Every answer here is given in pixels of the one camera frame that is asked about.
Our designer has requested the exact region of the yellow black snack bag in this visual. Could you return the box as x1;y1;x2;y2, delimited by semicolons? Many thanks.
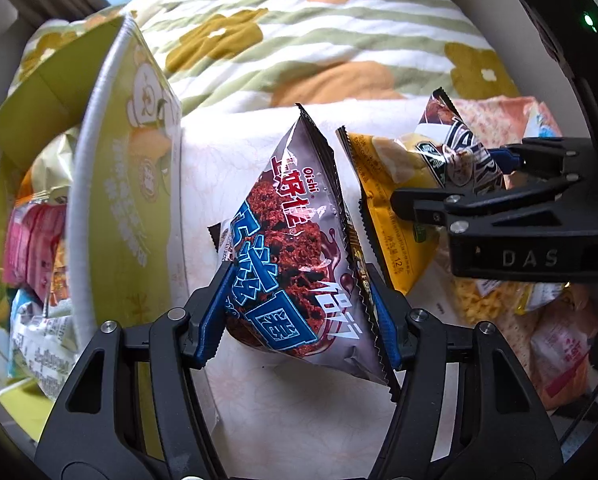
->
337;88;504;294

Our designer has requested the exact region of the brown Oishi chocolate snack bag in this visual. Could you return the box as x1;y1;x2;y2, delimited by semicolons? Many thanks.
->
218;110;400;396

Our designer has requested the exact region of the pink striped snack packet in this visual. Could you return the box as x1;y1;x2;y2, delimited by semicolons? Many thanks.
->
3;202;67;302

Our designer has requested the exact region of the waffle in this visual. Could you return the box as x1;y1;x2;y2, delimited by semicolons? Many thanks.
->
452;278;532;325

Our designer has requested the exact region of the white grey text snack packet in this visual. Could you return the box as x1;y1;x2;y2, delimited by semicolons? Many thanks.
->
8;304;78;401

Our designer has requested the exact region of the green cardboard box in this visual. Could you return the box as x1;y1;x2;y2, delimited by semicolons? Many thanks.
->
0;15;188;440

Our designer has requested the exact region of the floral striped quilt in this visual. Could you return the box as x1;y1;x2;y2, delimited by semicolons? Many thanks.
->
16;0;518;113

